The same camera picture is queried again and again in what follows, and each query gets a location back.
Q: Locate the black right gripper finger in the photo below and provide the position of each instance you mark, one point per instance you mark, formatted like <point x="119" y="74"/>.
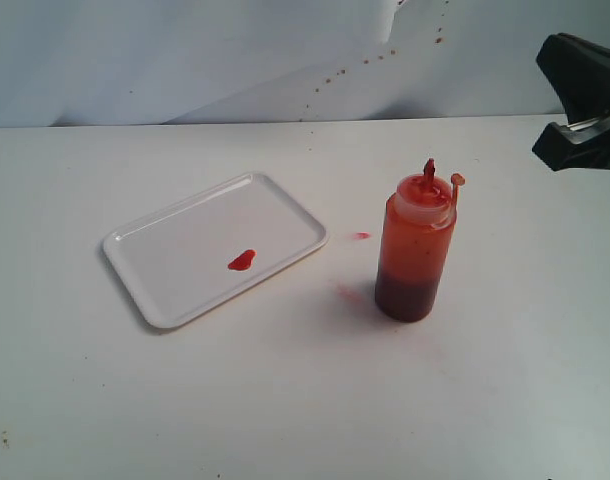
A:
<point x="579" y="73"/>
<point x="583" y="145"/>

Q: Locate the red sauce squeeze bottle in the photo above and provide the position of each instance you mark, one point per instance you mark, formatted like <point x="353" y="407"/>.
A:
<point x="420" y="217"/>

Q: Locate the red sauce blob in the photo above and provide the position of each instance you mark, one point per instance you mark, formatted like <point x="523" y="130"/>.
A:
<point x="243" y="262"/>

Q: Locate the white rectangular plastic tray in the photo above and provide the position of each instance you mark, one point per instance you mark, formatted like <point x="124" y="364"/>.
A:
<point x="173" y="262"/>

